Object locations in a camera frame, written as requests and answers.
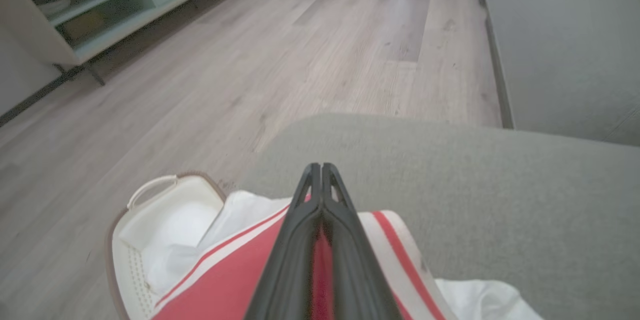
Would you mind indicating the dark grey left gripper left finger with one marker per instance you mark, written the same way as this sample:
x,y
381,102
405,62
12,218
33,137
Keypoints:
x,y
285,270

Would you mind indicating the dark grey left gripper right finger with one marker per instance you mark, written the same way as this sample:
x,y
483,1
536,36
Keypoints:
x,y
357,275

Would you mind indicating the red and white jersey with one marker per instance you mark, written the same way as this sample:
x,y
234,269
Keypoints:
x,y
235,285

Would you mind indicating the grey ottoman cushion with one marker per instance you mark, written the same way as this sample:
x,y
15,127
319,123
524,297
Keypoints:
x,y
475,200

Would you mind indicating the white plastic laundry basket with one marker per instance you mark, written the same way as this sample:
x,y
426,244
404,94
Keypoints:
x,y
125,260

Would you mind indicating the brown box in cabinet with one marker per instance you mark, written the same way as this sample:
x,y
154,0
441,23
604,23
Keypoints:
x,y
82,26

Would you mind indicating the stack of white plates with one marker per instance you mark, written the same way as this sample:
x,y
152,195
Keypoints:
x,y
54,5

